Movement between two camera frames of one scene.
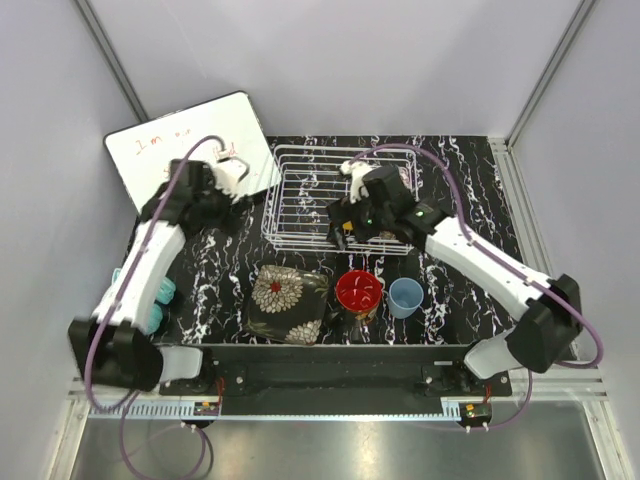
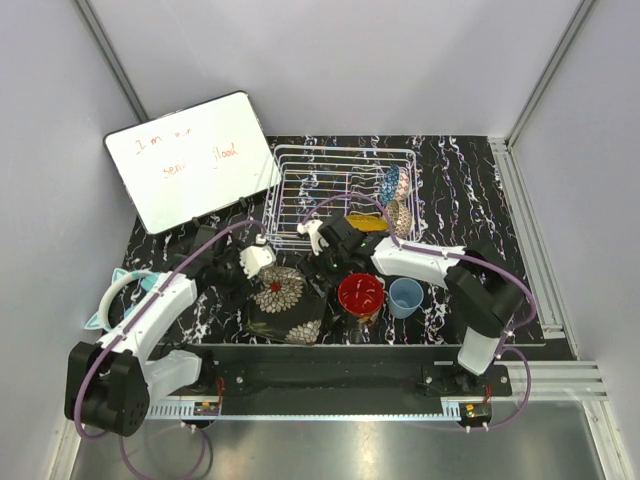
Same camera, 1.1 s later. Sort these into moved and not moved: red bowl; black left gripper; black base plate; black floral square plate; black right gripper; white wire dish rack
Moved: black right gripper; black left gripper
Not moved: black base plate; black floral square plate; white wire dish rack; red bowl
